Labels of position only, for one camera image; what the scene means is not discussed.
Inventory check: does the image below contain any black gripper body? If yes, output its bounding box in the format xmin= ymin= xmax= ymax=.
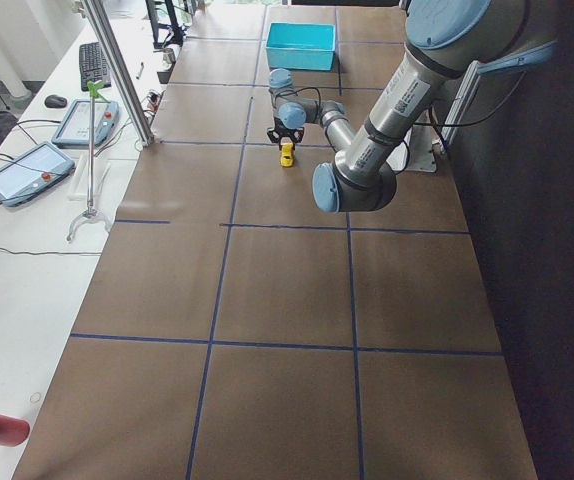
xmin=276 ymin=128 xmax=297 ymax=146

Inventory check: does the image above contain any yellow beetle toy car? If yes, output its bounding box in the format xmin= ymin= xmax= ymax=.
xmin=280 ymin=143 xmax=295 ymax=168

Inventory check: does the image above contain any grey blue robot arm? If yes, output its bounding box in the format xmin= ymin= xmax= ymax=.
xmin=267 ymin=1 xmax=558 ymax=213

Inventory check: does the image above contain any turquoise plastic bin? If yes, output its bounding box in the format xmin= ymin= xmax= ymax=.
xmin=266 ymin=22 xmax=336 ymax=71

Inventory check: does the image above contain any white pillar with base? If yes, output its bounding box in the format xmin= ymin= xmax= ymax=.
xmin=387 ymin=125 xmax=437 ymax=173

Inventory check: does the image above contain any black pen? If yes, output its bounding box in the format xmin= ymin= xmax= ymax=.
xmin=135 ymin=62 xmax=144 ymax=80

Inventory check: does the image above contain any black keyboard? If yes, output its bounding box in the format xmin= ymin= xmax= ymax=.
xmin=79 ymin=42 xmax=111 ymax=92

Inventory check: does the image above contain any brown paper table cover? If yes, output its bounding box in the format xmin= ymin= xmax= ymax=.
xmin=14 ymin=6 xmax=536 ymax=479

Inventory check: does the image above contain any far teach pendant tablet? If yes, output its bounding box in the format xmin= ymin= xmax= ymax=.
xmin=51 ymin=99 xmax=119 ymax=149

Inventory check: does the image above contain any teach pendant tablet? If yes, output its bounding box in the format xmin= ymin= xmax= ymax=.
xmin=51 ymin=99 xmax=119 ymax=149
xmin=0 ymin=142 xmax=75 ymax=207

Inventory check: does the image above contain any white foam tray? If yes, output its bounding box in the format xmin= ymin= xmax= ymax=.
xmin=67 ymin=153 xmax=111 ymax=201

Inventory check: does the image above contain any black computer mouse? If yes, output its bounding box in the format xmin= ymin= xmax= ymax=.
xmin=44 ymin=94 xmax=68 ymax=109

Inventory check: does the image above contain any near teach pendant tablet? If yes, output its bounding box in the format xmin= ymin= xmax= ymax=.
xmin=0 ymin=142 xmax=75 ymax=207

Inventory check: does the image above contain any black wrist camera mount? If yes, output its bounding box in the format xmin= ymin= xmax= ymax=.
xmin=266 ymin=118 xmax=305 ymax=145

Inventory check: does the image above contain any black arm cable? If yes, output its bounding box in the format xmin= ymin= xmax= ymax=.
xmin=286 ymin=69 xmax=528 ymax=174

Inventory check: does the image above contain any aluminium frame post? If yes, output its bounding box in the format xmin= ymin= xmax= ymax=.
xmin=82 ymin=0 xmax=154 ymax=147

